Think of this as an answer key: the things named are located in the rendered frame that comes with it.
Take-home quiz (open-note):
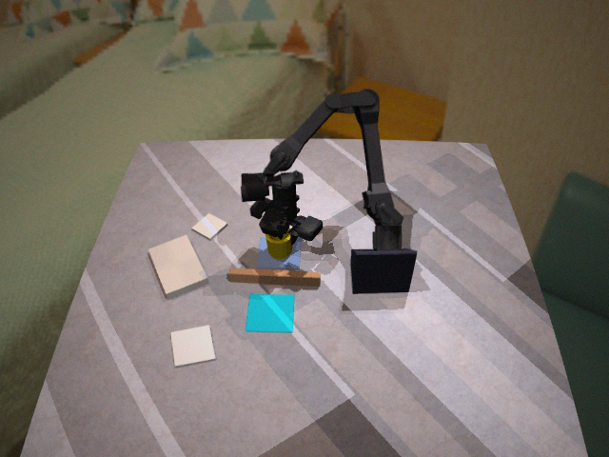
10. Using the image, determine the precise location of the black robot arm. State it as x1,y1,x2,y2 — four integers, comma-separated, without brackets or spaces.
241,89,403,251

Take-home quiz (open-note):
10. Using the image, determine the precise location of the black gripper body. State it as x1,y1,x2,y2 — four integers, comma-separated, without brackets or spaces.
249,194,323,241

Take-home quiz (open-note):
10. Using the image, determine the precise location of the brown wooden bar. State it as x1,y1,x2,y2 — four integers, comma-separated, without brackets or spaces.
228,268,321,287

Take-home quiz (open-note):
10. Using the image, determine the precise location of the olive-yellow cup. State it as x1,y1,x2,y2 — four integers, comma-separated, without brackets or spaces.
265,233,292,259

